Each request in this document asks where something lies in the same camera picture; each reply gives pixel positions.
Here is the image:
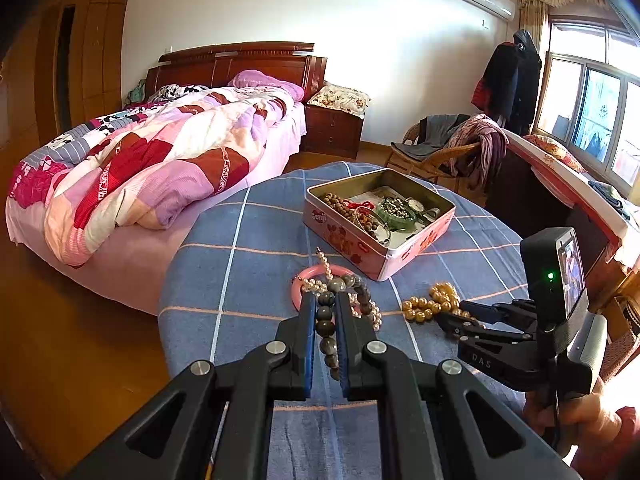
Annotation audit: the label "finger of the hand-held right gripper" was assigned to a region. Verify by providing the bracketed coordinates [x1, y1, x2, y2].
[435, 312, 538, 344]
[457, 299, 538, 326]

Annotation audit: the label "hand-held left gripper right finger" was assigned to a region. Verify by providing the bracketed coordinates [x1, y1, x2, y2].
[334, 290, 581, 480]

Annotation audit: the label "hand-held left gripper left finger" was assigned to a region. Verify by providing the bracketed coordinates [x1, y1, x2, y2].
[65, 290, 318, 480]

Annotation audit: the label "dark bead bracelet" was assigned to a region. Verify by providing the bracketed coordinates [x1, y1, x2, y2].
[315, 275, 377, 381]

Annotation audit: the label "gold bead necklace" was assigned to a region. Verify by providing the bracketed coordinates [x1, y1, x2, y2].
[401, 282, 481, 328]

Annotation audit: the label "pink tin box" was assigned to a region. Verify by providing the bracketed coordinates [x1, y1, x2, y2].
[302, 167, 457, 282]

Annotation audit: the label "green jade bangle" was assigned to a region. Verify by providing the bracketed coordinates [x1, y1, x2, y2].
[376, 196, 418, 233]

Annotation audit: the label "silver wrist watch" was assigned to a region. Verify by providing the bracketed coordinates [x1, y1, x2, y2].
[405, 197, 442, 222]

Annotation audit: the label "wooden bead bracelet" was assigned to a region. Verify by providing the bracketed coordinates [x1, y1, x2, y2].
[320, 192, 383, 241]

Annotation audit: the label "person's right forearm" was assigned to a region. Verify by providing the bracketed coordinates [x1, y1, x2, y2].
[570, 407, 640, 480]

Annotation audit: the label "person's right hand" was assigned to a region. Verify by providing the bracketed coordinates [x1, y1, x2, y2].
[522, 385, 626, 461]

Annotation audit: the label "pink bangle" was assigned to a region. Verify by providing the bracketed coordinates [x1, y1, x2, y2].
[291, 266, 353, 313]

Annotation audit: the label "dark wooden desk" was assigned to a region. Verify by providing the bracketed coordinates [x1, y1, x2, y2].
[485, 130, 640, 306]

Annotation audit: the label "woven basket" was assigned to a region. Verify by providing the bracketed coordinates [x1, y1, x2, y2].
[597, 295, 640, 381]

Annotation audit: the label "blue checked tablecloth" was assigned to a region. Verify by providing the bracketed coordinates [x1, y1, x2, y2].
[157, 161, 538, 480]

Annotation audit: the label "pile of folded clothes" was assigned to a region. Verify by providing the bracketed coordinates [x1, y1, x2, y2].
[587, 180, 633, 221]

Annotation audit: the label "white desk cloth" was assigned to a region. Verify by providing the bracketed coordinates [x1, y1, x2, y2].
[502, 129, 640, 271]

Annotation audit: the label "floral pillow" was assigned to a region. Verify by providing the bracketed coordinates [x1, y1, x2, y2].
[522, 134, 586, 173]

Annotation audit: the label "pink purple garment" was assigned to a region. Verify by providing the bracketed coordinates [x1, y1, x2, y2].
[447, 114, 508, 191]

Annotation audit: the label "wicker chair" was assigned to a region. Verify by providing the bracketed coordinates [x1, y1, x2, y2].
[385, 122, 483, 186]

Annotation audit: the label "window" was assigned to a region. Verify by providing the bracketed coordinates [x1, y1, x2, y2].
[535, 17, 640, 201]

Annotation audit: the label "grey garment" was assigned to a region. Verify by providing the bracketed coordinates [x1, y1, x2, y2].
[392, 114, 471, 158]

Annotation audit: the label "black hanging coats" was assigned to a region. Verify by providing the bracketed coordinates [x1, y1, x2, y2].
[482, 30, 543, 136]

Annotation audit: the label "wooden nightstand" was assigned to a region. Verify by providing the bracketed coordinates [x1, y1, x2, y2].
[300, 104, 365, 160]

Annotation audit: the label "pink patchwork quilt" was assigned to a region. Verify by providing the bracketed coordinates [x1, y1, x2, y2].
[7, 85, 296, 267]

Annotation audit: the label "floral cushion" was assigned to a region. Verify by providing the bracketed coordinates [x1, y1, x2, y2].
[307, 82, 372, 120]

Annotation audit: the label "purple pillow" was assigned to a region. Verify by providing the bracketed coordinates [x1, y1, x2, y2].
[228, 70, 306, 102]

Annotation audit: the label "wooden bed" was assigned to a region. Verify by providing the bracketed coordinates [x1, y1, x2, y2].
[5, 41, 328, 318]

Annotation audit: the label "black and white cloth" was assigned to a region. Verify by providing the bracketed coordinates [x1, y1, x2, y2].
[145, 84, 211, 104]

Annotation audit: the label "wooden wardrobe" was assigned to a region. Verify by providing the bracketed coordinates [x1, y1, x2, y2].
[0, 0, 135, 161]

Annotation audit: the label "white pearl necklace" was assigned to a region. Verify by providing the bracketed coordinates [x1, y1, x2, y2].
[300, 247, 383, 331]

